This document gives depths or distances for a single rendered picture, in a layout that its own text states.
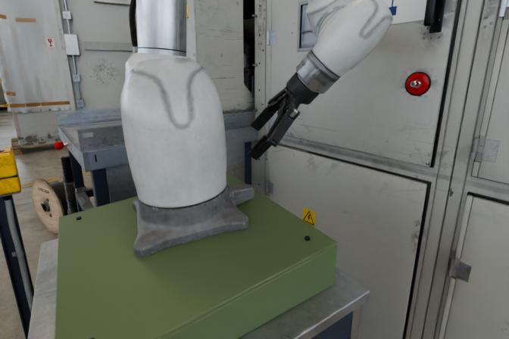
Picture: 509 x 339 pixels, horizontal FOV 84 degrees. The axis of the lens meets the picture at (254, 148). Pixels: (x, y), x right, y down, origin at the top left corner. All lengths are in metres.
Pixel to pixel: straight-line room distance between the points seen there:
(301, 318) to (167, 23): 0.56
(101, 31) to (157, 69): 1.36
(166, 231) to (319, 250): 0.23
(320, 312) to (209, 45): 0.98
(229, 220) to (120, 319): 0.20
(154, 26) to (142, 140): 0.28
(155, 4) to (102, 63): 1.16
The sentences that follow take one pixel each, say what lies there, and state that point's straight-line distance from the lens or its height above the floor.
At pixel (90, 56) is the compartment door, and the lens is 1.78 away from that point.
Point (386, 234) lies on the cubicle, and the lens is 0.96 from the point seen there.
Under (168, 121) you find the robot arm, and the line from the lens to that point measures 0.41.
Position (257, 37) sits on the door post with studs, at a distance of 1.25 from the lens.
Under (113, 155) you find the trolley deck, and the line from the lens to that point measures 0.99.
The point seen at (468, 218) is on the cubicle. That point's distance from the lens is 0.86.
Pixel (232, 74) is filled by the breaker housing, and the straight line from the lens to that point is 1.23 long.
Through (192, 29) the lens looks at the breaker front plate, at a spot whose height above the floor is 1.24.
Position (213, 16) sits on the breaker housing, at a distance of 1.21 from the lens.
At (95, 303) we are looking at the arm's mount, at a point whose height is 0.81.
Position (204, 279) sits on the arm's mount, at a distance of 0.41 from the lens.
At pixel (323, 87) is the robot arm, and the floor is 1.04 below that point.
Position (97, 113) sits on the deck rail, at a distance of 1.56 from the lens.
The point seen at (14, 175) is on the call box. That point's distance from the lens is 0.86.
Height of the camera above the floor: 1.07
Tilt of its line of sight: 14 degrees down
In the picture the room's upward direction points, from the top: straight up
